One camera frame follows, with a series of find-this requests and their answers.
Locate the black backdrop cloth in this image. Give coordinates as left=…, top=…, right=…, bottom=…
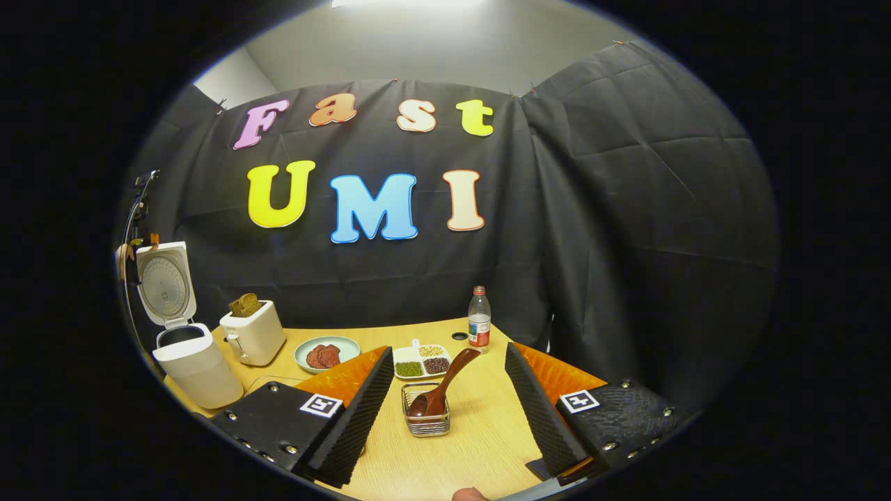
left=115, top=38, right=780, bottom=418

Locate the white divided bean dish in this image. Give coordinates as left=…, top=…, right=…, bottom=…
left=393, top=339, right=453, bottom=381

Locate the white toaster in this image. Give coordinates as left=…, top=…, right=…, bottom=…
left=219, top=300, right=287, bottom=367

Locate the pale green plate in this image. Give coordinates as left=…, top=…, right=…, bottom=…
left=294, top=336, right=361, bottom=374

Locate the brown wooden spoon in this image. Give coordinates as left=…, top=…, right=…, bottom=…
left=407, top=348, right=482, bottom=418

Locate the clear wire chopstick holder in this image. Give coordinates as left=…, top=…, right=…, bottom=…
left=401, top=381, right=451, bottom=438

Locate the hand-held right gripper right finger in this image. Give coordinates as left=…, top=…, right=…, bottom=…
left=504, top=342, right=681, bottom=486

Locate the clear water bottle red label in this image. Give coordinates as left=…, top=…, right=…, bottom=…
left=467, top=286, right=492, bottom=354

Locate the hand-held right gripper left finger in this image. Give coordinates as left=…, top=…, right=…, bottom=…
left=207, top=345, right=395, bottom=488

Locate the bright ceiling light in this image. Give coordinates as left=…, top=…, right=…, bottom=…
left=331, top=0, right=488, bottom=10

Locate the white rice cooker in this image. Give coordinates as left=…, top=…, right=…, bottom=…
left=136, top=241, right=244, bottom=410

